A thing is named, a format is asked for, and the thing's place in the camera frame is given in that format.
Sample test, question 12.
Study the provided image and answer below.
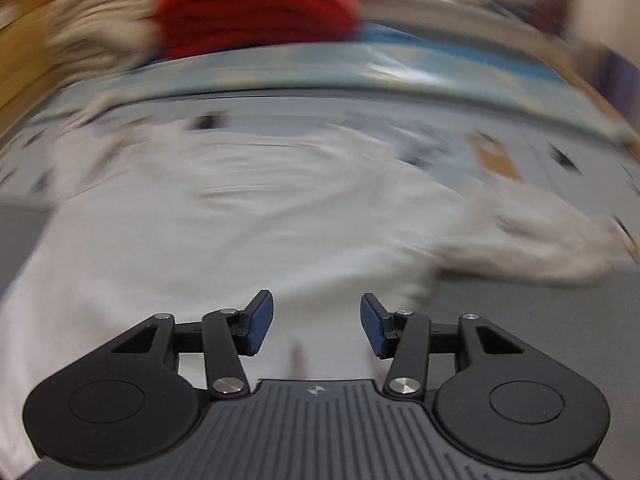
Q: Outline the white long-sleeve shirt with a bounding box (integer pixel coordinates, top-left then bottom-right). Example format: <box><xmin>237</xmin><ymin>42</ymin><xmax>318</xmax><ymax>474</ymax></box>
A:
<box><xmin>0</xmin><ymin>119</ymin><xmax>626</xmax><ymax>470</ymax></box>

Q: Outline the grey patterned bed sheet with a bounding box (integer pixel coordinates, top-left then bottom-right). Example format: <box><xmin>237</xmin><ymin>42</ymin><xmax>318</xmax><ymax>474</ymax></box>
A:
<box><xmin>0</xmin><ymin>91</ymin><xmax>640</xmax><ymax>386</ymax></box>

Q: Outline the light blue folded mat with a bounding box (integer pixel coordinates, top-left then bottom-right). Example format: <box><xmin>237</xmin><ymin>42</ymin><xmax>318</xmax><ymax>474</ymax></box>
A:
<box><xmin>23</xmin><ymin>42</ymin><xmax>637</xmax><ymax>145</ymax></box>

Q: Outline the red folded blanket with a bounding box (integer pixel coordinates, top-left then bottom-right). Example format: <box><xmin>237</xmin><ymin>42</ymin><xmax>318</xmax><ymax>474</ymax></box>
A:
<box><xmin>154</xmin><ymin>0</ymin><xmax>361</xmax><ymax>58</ymax></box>

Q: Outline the cream folded blanket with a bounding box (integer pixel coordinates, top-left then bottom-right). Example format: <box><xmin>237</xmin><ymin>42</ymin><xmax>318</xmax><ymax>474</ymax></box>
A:
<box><xmin>47</xmin><ymin>0</ymin><xmax>160</xmax><ymax>84</ymax></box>

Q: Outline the wooden bed frame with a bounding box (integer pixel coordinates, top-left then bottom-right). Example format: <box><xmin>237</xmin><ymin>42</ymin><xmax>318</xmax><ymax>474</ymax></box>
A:
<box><xmin>1</xmin><ymin>0</ymin><xmax>61</xmax><ymax>132</ymax></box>

